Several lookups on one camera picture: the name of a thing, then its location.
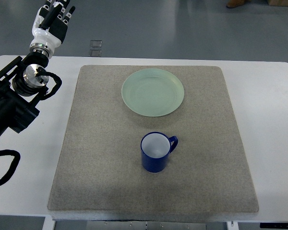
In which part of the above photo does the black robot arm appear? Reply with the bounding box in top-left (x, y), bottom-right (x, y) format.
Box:
top-left (0, 50), bottom-right (62, 136)

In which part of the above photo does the beige felt mat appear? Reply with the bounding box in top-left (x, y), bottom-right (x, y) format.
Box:
top-left (48, 66), bottom-right (259, 215)

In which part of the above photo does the cardboard box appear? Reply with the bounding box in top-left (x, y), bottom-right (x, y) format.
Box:
top-left (267, 0), bottom-right (288, 7)

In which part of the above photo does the brown shoe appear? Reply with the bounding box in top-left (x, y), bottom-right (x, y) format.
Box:
top-left (226, 0), bottom-right (246, 9)

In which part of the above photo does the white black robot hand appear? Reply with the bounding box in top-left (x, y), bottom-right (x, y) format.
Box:
top-left (30, 0), bottom-right (75, 56)

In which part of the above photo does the white table frame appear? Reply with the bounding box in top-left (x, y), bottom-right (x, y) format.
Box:
top-left (42, 214), bottom-right (238, 230)

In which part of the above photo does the light green plate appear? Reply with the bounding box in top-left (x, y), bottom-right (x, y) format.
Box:
top-left (121, 68), bottom-right (184, 117)

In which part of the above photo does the blue mug white inside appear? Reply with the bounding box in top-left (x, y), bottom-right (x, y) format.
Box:
top-left (140, 131), bottom-right (179, 173)

